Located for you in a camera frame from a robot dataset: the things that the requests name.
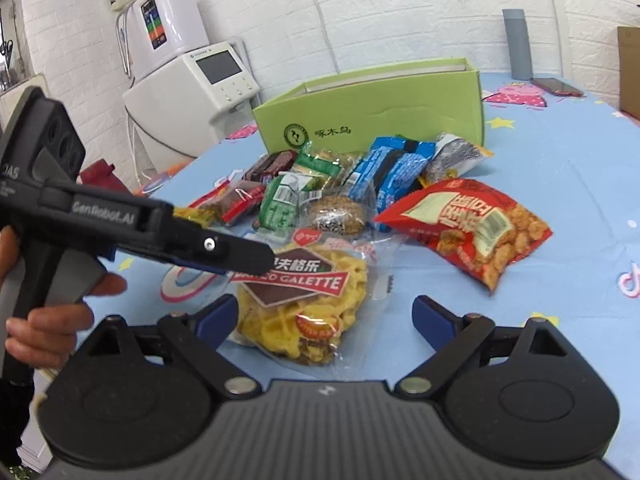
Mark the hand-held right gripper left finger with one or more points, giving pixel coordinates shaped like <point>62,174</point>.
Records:
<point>220,316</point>

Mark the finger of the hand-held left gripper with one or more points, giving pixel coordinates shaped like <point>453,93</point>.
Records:
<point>225,252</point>

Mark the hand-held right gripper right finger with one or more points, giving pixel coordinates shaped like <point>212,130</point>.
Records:
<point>425,316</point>

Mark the green snack packet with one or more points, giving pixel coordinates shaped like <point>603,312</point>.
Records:
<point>282,205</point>
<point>320,167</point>

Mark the yellow waffle packet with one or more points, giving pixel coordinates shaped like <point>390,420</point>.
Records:
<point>300,310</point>

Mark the green cardboard box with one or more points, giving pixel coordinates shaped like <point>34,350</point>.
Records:
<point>375,105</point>

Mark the person's left hand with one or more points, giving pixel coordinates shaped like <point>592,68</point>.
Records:
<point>50,327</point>

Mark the red brown snack packet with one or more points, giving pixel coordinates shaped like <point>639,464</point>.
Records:
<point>235,202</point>

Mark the red snack bag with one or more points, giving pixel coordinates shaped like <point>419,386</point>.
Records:
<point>465,235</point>

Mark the dark brown snack packet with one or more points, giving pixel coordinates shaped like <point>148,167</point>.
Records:
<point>270,166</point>

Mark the round sesame cake packet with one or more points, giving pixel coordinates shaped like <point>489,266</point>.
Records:
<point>335,215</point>

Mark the white appliance with screen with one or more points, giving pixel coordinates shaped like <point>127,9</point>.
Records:
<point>175,105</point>

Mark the yellow white snack packet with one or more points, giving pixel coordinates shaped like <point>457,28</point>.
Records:
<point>457,157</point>

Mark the blue cartoon tablecloth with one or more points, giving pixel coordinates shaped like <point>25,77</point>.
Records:
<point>575,185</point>

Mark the white water purifier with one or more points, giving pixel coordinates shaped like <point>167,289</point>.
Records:
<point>175,20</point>

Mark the smartphone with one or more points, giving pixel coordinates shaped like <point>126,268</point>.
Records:
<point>557,86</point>

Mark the grey bottle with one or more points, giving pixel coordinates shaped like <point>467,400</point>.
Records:
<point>517,45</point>

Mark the brown cardboard box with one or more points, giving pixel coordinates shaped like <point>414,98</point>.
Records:
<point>629,70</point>

